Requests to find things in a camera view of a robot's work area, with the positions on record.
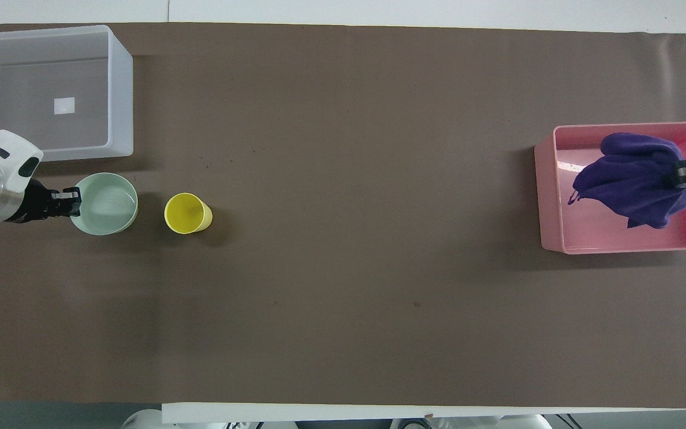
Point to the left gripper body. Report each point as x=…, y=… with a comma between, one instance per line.
x=28, y=204

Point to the purple cloth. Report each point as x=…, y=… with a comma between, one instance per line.
x=629, y=179

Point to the translucent white plastic box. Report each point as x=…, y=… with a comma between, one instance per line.
x=118, y=107

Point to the pink plastic box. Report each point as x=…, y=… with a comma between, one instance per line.
x=617, y=238

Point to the light green bowl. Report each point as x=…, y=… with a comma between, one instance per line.
x=105, y=208

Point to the white square sticker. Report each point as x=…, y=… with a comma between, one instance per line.
x=64, y=106

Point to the yellow plastic cup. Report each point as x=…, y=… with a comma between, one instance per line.
x=185, y=213

